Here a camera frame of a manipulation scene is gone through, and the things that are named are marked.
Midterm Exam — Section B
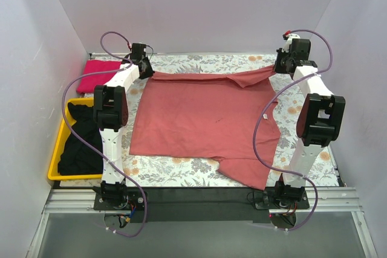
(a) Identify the salmon pink t shirt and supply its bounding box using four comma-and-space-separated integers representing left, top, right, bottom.
129, 66, 281, 190

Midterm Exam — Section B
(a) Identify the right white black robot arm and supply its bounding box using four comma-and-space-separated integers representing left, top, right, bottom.
274, 33, 346, 176

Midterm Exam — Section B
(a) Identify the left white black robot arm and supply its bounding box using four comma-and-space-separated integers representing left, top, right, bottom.
93, 43, 154, 210

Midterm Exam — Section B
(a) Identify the folded magenta t shirt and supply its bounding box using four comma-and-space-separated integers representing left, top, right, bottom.
76, 60, 120, 94

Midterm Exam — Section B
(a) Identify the yellow plastic bin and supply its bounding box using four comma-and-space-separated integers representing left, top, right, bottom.
47, 97, 102, 181

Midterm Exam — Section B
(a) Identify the black t shirt in bin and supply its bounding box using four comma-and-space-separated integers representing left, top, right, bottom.
58, 103, 103, 175

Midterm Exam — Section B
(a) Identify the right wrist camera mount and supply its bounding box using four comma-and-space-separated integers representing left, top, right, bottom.
279, 30, 300, 53

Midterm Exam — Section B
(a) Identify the aluminium frame rail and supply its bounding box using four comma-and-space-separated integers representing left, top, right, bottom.
27, 187, 378, 257

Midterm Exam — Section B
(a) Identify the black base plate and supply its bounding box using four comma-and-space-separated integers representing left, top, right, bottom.
93, 186, 310, 223

